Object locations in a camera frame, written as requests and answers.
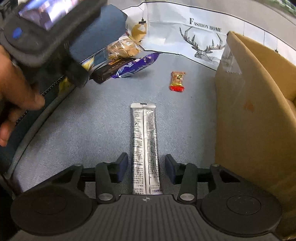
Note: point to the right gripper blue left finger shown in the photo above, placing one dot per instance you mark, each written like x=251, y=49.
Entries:
x=121, y=166

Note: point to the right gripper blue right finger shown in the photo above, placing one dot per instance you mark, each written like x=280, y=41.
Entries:
x=170, y=166

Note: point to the silver stick sachets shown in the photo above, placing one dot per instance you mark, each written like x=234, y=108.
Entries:
x=145, y=157

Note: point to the black chocolate bar wrapper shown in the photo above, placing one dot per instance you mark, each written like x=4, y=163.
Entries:
x=105, y=70

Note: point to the small red nut bar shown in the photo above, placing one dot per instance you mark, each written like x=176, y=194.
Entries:
x=176, y=83

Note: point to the clear bag of crackers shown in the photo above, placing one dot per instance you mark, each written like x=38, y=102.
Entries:
x=124, y=47

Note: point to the purple snack wrapper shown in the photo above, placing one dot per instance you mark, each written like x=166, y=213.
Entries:
x=136, y=65

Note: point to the yellow chip packet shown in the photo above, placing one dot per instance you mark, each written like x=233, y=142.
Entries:
x=75, y=73

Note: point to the person left hand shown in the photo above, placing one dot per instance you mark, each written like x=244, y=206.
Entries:
x=16, y=89

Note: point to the blue sofa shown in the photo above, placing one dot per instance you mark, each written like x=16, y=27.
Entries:
x=107, y=28

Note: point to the open cardboard box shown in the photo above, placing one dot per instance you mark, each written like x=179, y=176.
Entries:
x=255, y=135

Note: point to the grey printed sofa cover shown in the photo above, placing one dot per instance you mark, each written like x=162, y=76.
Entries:
x=198, y=29

